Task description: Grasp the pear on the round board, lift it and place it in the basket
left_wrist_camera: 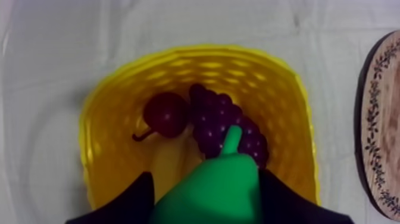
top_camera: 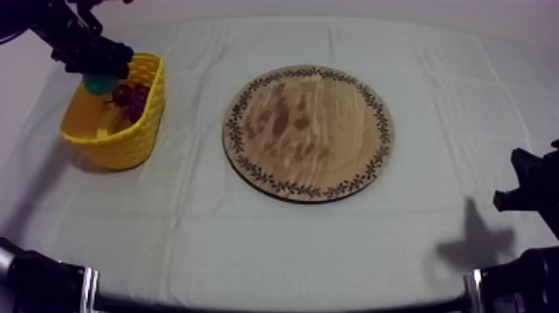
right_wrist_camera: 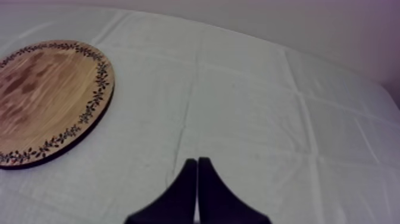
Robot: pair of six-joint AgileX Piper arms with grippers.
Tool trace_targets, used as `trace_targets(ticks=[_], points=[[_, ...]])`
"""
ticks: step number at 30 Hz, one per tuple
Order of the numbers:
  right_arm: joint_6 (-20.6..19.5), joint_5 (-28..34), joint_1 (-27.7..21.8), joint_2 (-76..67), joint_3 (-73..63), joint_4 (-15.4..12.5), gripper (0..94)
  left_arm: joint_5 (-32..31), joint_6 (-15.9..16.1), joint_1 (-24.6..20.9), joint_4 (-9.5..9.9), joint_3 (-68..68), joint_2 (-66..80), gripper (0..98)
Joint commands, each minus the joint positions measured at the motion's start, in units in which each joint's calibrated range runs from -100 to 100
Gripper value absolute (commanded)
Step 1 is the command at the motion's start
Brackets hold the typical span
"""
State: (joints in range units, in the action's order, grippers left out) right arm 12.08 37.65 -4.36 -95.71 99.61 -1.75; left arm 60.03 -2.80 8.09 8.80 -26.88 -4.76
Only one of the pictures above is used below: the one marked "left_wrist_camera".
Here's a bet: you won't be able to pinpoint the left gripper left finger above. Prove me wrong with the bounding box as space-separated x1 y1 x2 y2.
65 170 156 224

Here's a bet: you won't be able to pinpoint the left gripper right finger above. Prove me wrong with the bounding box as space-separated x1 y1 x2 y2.
258 169 355 224

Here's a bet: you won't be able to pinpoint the green toy pear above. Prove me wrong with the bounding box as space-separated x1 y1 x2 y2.
148 125 263 224

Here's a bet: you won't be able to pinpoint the yellow plastic basket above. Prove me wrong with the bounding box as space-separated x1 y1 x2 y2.
79 44 322 211

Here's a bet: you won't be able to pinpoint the round wooden board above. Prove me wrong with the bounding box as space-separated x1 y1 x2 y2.
354 29 400 223

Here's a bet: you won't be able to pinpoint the small red fruit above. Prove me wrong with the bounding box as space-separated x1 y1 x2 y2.
132 91 190 142

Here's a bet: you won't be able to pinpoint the purple toy grapes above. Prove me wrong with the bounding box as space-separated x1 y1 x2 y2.
188 83 270 170

